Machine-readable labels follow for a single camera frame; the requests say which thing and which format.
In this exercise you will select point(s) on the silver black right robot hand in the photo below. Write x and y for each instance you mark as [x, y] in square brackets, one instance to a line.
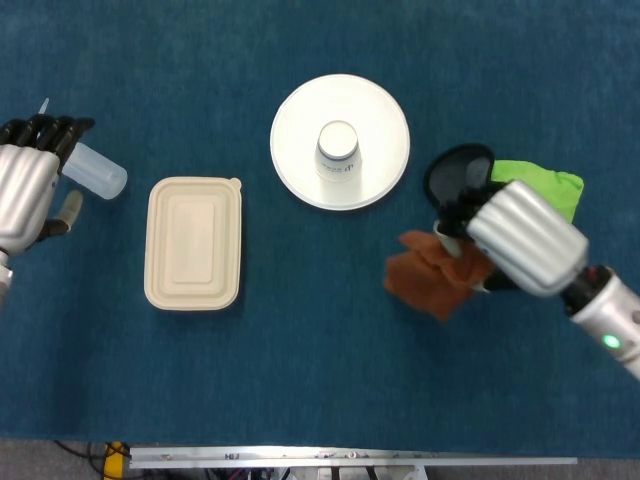
[530, 235]

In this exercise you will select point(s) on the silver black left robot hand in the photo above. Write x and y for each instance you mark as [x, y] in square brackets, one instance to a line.
[25, 190]

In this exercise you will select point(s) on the translucent squeeze bottle bent spout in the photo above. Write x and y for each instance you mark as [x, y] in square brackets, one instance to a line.
[100, 175]

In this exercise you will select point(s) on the brown cloth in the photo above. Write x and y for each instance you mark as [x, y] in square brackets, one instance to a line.
[425, 280]

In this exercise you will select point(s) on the beige lidded food container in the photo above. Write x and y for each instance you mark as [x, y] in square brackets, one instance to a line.
[192, 245]

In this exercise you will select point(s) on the white paper cup blue band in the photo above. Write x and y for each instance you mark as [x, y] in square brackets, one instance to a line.
[337, 150]

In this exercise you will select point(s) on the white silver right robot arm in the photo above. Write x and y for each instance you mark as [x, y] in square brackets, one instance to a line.
[610, 320]

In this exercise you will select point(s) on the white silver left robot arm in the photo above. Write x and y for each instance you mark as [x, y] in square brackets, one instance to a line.
[4, 280]

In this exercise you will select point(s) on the white round plate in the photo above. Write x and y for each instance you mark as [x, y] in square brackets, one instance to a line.
[295, 145]

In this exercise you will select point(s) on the blue carpet table cover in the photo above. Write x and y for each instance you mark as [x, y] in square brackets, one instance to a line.
[300, 375]

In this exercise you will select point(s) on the aluminium rail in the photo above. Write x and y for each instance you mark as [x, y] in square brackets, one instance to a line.
[350, 456]

